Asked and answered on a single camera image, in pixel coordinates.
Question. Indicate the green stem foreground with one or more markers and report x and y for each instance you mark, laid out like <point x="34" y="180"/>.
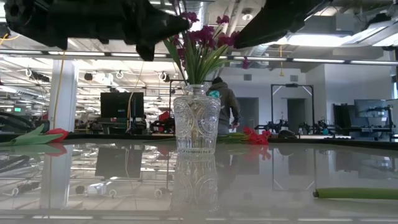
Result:
<point x="357" y="193"/>

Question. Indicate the person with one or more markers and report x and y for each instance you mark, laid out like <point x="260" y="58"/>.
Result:
<point x="228" y="102"/>

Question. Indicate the black computer monitor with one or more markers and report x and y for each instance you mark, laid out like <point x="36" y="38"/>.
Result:
<point x="119" y="104"/>

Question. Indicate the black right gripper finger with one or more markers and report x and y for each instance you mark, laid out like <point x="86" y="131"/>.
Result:
<point x="258" y="31"/>

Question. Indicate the red background object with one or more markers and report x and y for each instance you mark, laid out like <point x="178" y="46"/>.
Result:
<point x="163" y="116"/>

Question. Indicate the black upright panel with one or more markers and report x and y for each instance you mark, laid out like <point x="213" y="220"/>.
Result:
<point x="342" y="115"/>

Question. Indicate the grey door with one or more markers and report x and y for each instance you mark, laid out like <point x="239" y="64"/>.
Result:
<point x="295" y="109"/>
<point x="250" y="115"/>

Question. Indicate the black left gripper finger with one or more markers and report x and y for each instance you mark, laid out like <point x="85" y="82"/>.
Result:
<point x="168" y="25"/>

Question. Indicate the grey wall vent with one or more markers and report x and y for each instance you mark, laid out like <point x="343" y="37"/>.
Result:
<point x="293" y="78"/>
<point x="247" y="77"/>

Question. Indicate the tall clear cut-glass vase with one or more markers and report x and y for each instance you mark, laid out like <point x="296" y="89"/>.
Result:
<point x="197" y="124"/>

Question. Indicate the long ceiling light bar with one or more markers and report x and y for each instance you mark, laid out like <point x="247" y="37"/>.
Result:
<point x="317" y="60"/>

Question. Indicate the corrugated silver ventilation duct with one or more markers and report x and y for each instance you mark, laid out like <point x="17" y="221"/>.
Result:
<point x="199" y="9"/>

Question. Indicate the black background robot arm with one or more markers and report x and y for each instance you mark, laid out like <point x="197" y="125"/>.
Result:
<point x="273" y="126"/>

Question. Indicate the red tulip with green leaf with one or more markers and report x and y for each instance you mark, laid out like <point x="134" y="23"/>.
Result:
<point x="57" y="134"/>

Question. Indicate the red flower bunch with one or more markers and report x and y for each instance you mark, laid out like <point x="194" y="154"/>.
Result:
<point x="256" y="138"/>

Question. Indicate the round ceiling fixture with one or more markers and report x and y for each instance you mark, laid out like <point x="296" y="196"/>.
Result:
<point x="247" y="16"/>

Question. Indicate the grey computer monitor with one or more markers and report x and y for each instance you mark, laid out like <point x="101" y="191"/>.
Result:
<point x="370" y="107"/>

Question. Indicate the green exit sign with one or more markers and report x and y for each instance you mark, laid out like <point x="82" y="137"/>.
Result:
<point x="17" y="109"/>

